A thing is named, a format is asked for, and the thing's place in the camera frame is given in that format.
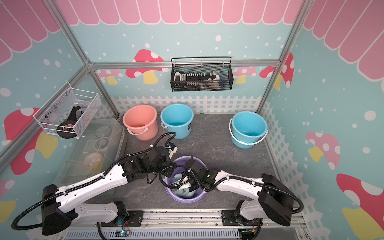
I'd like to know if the purple bucket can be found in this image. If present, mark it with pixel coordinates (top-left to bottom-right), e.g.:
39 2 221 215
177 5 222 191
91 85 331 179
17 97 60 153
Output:
163 156 206 204

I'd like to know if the light green cloth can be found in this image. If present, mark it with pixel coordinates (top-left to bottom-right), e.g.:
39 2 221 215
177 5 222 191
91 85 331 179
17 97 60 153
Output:
171 173 198 199

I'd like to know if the pink plastic bucket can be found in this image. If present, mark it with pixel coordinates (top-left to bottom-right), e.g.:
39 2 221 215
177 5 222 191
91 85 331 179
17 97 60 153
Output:
123 105 158 141

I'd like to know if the blue bucket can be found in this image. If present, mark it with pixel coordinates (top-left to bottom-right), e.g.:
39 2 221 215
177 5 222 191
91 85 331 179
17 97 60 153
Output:
229 111 269 149
160 104 194 140

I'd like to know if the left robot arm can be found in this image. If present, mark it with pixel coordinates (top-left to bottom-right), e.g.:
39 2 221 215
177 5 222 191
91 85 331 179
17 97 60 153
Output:
41 143 178 236

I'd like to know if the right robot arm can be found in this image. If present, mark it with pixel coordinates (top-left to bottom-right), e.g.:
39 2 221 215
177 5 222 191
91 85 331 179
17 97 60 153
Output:
172 160 294 227

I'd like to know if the clear plastic storage box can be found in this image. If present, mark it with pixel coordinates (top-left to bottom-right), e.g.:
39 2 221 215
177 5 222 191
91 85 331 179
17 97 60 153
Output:
54 119 126 187

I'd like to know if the black tape dispenser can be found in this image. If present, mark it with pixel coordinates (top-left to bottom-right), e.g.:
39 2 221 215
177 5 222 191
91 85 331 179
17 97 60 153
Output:
57 106 83 139

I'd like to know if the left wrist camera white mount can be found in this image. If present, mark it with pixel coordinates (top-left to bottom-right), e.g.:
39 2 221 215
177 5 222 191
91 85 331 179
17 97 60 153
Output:
167 143 178 159

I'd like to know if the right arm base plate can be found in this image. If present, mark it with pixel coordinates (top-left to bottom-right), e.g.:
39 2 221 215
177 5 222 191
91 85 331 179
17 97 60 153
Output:
221 210 263 227

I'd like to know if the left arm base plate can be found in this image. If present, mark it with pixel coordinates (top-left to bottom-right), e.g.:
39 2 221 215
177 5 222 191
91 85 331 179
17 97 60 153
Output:
101 211 144 227

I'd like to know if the black wire mesh basket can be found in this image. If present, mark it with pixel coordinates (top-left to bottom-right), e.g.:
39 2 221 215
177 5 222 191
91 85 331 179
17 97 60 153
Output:
170 57 234 92

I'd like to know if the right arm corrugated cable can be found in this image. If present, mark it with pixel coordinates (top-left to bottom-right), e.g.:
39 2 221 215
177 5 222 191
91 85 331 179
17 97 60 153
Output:
158 164 305 214

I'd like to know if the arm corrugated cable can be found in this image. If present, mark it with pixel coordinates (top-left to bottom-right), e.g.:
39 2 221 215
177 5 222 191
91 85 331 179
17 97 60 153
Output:
11 131 178 231
158 164 305 214

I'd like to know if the white wire basket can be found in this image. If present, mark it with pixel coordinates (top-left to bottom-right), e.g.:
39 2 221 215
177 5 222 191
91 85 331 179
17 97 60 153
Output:
33 82 102 139

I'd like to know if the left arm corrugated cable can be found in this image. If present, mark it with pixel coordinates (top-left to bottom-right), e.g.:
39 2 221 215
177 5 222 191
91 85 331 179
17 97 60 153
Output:
11 131 178 231

